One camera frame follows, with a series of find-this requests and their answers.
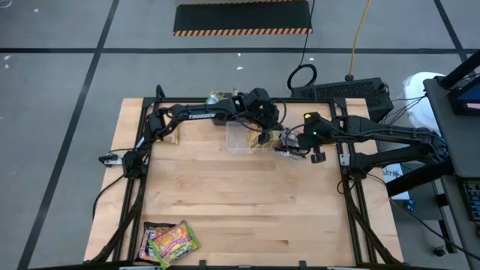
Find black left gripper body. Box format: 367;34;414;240
247;103;282;146

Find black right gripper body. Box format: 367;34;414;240
299;111;337;164

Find white paper sheet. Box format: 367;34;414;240
382;160;412;202

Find black hazard-striped floor mat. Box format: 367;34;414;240
172;0;314;38

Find white plastic bag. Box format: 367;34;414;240
403;71;447;132

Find black cart cross beam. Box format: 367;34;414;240
385;155;457;198

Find grey metal cart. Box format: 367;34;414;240
423;74;480;270

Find black monitor with lit screen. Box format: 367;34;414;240
448;76;480;116

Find black keypad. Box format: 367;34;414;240
463;179;480;222

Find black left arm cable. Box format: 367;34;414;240
269;99;289;131

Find black hanging cable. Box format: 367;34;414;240
286;0;319;92

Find yellow hanging power cable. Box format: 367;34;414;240
348;0;373;82

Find black slanted monitor post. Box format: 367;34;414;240
440;50;480;89

